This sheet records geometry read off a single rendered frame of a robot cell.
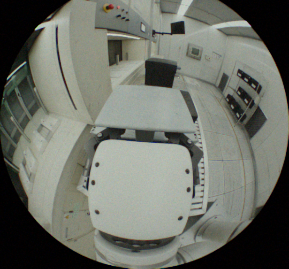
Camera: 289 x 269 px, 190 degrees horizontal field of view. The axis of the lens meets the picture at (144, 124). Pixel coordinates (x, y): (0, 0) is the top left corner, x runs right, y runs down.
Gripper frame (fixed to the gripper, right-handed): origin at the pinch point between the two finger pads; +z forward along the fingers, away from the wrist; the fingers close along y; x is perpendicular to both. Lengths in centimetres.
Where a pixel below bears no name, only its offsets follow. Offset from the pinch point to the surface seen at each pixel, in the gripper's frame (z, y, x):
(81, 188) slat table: -15.3, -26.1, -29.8
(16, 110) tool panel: 2, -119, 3
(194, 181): -8.9, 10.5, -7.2
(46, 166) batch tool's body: -14.2, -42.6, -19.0
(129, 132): 0.7, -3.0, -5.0
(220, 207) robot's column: -27, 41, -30
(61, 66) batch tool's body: 13.4, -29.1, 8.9
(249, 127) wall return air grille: 82, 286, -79
